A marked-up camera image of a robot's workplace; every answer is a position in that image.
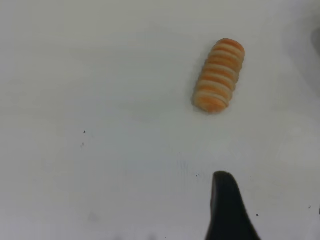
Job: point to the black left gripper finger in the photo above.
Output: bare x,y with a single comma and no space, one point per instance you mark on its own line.
228,212

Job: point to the spiral striped bread roll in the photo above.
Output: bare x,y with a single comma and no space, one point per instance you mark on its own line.
218,77

